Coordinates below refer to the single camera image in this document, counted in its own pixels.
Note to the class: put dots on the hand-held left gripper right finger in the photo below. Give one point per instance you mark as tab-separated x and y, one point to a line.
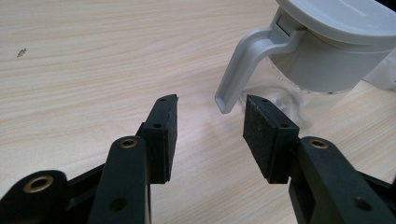
267	140

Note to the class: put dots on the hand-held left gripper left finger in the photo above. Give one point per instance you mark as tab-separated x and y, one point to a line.
160	140

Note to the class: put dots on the clear pitcher with grey lid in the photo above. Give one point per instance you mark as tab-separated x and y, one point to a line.
327	62

